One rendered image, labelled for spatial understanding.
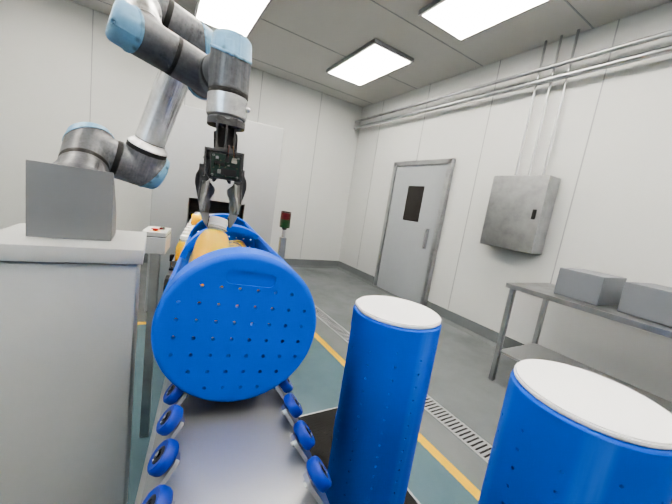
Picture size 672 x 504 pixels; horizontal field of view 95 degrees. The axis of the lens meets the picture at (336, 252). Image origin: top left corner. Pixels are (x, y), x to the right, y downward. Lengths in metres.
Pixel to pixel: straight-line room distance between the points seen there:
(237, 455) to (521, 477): 0.55
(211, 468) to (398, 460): 0.69
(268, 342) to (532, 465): 0.56
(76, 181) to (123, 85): 4.83
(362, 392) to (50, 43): 5.72
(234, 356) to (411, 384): 0.57
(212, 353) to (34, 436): 0.66
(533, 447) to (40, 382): 1.13
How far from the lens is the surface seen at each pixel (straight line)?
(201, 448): 0.62
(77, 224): 1.05
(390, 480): 1.19
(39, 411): 1.14
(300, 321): 0.61
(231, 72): 0.68
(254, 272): 0.56
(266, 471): 0.58
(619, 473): 0.79
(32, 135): 5.87
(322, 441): 1.85
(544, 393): 0.78
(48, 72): 5.93
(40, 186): 1.06
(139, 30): 0.75
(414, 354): 0.96
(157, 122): 1.16
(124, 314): 1.01
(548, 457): 0.79
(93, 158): 1.11
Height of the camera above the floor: 1.34
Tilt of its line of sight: 8 degrees down
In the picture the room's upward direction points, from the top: 9 degrees clockwise
